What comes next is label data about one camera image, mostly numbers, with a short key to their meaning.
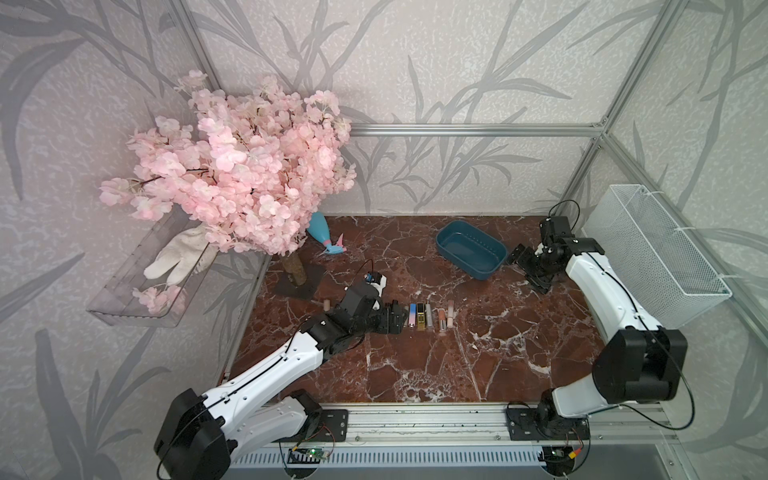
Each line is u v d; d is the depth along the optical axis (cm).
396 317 70
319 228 110
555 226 67
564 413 62
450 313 93
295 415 60
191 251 68
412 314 91
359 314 59
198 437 38
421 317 90
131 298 60
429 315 92
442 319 91
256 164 49
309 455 70
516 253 78
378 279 71
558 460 71
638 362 43
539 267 71
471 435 73
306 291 99
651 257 64
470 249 115
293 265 92
